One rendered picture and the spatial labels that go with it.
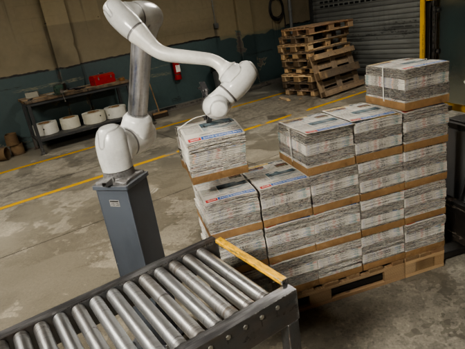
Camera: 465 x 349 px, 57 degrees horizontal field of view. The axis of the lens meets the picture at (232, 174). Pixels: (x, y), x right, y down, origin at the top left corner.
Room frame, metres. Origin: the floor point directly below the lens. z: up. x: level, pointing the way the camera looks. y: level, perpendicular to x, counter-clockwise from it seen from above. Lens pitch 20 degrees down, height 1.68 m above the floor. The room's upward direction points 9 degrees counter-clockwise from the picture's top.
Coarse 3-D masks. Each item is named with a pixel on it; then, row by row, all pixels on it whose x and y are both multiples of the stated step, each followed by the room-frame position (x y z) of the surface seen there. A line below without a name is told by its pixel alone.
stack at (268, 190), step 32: (384, 160) 2.19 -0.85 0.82; (224, 192) 2.07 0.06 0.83; (256, 192) 2.02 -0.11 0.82; (288, 192) 2.07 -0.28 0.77; (320, 192) 2.11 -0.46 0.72; (352, 192) 2.15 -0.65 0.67; (224, 224) 1.98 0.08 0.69; (288, 224) 2.05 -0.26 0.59; (320, 224) 2.09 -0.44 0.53; (352, 224) 2.14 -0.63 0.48; (224, 256) 1.96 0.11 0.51; (256, 256) 2.01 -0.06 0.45; (320, 256) 2.09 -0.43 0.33; (352, 256) 2.14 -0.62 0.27; (384, 256) 2.19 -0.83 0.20; (320, 288) 2.09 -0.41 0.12
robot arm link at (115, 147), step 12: (96, 132) 2.03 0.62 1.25; (108, 132) 1.99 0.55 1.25; (120, 132) 2.01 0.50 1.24; (96, 144) 2.00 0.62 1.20; (108, 144) 1.97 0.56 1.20; (120, 144) 1.98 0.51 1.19; (132, 144) 2.06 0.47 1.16; (108, 156) 1.96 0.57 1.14; (120, 156) 1.97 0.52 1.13; (132, 156) 2.04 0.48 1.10; (108, 168) 1.97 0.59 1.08; (120, 168) 1.97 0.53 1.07
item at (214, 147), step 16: (192, 128) 2.05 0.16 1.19; (208, 128) 2.02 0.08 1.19; (224, 128) 2.00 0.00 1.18; (240, 128) 1.99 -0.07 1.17; (192, 144) 1.89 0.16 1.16; (208, 144) 1.91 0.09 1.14; (224, 144) 1.93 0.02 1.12; (240, 144) 1.96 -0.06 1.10; (192, 160) 1.91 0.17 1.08; (208, 160) 1.93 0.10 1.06; (224, 160) 1.95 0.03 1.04; (240, 160) 1.97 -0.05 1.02; (192, 176) 1.92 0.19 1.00
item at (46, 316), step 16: (208, 240) 1.62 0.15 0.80; (176, 256) 1.53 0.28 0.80; (144, 272) 1.45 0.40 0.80; (192, 272) 1.54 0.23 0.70; (96, 288) 1.39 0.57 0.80; (112, 288) 1.37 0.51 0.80; (64, 304) 1.31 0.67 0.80; (32, 320) 1.25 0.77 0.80; (48, 320) 1.25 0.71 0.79; (96, 320) 1.33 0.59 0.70; (0, 336) 1.19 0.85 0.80; (32, 336) 1.22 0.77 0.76
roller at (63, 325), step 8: (56, 320) 1.23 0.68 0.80; (64, 320) 1.22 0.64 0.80; (56, 328) 1.20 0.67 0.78; (64, 328) 1.18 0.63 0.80; (72, 328) 1.18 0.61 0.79; (64, 336) 1.14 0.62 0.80; (72, 336) 1.13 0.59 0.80; (64, 344) 1.11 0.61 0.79; (72, 344) 1.09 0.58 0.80; (80, 344) 1.10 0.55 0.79
